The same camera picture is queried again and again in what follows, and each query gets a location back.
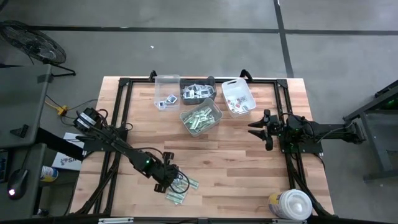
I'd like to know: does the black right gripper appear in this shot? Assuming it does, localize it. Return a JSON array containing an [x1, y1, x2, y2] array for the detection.
[[247, 108, 283, 152]]

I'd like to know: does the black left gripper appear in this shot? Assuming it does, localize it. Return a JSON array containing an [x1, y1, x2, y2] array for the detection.
[[151, 151, 182, 194]]

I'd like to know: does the white plastic bin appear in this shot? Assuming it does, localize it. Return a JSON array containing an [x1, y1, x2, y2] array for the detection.
[[221, 77, 257, 118]]

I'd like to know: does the grey plastic bin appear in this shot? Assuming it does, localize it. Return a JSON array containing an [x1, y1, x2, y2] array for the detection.
[[179, 98, 223, 138]]

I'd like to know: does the black plastic bin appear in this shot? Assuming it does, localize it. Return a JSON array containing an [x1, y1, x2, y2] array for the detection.
[[180, 76, 218, 106]]

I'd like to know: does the clear plastic bin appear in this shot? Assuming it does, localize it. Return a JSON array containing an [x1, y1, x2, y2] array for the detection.
[[154, 73, 182, 112]]

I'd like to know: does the white-lidded wipes canister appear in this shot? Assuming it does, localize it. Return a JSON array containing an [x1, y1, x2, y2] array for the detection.
[[267, 189, 313, 221]]

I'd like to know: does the white cardboard box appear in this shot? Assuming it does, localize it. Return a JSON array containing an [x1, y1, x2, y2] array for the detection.
[[51, 132, 85, 172]]

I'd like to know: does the white blue yellow can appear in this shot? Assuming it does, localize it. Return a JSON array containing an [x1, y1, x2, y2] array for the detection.
[[40, 166, 59, 183]]

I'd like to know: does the yellow power plug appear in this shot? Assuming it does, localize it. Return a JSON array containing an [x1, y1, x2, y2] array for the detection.
[[45, 99, 70, 116]]

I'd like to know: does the black metal cart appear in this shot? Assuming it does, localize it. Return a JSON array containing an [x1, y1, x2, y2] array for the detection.
[[341, 79, 398, 181]]

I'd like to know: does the black computer mouse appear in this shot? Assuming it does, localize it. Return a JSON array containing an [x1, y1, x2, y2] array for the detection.
[[6, 168, 29, 200]]

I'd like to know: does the grey desk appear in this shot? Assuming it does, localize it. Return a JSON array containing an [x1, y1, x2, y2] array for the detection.
[[0, 143, 47, 220]]

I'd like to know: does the grey side table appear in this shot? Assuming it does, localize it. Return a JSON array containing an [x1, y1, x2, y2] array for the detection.
[[0, 63, 52, 149]]

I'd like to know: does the black keyboard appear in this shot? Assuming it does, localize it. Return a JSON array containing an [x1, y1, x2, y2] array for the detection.
[[0, 149, 9, 184]]

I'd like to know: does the black floor fan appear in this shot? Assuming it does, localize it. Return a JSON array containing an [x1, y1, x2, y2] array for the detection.
[[0, 20, 77, 78]]

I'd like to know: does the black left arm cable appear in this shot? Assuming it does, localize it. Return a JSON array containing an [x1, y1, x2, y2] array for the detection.
[[136, 146, 191, 195]]

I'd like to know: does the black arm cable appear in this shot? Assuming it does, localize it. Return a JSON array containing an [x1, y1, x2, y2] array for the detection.
[[136, 146, 191, 195], [281, 112, 351, 144]]

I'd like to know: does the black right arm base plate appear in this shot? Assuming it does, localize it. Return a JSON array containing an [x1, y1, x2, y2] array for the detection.
[[278, 129, 330, 154]]

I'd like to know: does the silver metal bracket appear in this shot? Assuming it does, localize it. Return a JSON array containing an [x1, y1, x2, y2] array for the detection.
[[98, 217, 134, 224], [272, 218, 307, 224]]

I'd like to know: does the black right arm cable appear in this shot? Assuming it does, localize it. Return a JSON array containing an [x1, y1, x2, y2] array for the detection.
[[281, 112, 351, 144]]

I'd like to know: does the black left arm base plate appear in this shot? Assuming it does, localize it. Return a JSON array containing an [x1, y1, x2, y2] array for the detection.
[[76, 129, 128, 153]]

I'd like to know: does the black bracket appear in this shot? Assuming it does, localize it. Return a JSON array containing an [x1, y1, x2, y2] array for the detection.
[[9, 123, 30, 139]]

